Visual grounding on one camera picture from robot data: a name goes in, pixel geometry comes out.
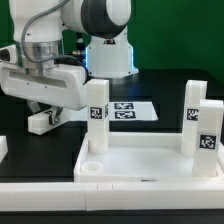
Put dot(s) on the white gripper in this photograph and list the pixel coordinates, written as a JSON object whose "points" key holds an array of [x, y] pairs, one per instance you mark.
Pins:
{"points": [[62, 86]]}

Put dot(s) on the white desk top tray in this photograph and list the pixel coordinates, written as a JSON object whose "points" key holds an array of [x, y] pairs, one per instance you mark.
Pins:
{"points": [[138, 157]]}

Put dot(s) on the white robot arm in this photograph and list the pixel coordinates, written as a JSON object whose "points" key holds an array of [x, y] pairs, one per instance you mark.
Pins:
{"points": [[104, 19]]}

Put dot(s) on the white left obstacle bar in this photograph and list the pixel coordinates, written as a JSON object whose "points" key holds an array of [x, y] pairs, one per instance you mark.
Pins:
{"points": [[3, 147]]}

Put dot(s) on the white obstacle bar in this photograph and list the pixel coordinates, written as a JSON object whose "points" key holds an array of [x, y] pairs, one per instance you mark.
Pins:
{"points": [[111, 196], [3, 147]]}

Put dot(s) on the white sheet with tags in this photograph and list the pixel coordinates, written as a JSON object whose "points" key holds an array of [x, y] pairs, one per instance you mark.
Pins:
{"points": [[123, 111]]}

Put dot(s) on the white front obstacle bar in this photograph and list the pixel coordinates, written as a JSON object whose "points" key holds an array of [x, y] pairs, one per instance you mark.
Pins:
{"points": [[111, 196]]}

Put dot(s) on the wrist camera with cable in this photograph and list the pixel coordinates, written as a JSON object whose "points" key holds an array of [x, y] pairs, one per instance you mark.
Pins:
{"points": [[38, 26]]}

